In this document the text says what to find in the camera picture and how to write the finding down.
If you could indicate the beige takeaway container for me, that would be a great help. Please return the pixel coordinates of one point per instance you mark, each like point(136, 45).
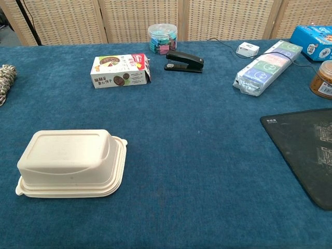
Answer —
point(67, 160)

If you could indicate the wicker folding screen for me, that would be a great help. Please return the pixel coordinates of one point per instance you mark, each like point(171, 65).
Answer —
point(64, 20)

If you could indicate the white cookie box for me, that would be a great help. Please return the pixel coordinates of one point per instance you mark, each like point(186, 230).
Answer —
point(109, 79)

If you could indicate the small white staples box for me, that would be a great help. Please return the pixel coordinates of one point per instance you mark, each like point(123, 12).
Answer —
point(247, 49)

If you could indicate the black mouse pad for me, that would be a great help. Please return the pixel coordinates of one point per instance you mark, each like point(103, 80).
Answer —
point(303, 145)

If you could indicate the black tripod stand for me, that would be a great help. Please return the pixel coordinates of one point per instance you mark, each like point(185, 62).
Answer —
point(27, 18)

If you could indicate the plastic-wrapped tissue packs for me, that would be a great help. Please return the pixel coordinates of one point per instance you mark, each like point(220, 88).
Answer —
point(267, 70)

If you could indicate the blue cookie box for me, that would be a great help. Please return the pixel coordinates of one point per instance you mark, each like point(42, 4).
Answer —
point(311, 41)

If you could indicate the clear jar of binder clips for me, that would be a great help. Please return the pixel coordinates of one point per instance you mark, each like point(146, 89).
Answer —
point(162, 41)

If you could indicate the blue table cloth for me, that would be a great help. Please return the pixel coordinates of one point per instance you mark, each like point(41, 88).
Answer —
point(181, 155)

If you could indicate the black stapler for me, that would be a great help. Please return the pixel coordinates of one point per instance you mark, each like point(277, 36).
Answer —
point(186, 61)

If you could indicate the clear jar of rubber bands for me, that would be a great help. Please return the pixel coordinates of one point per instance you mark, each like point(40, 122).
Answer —
point(323, 80)

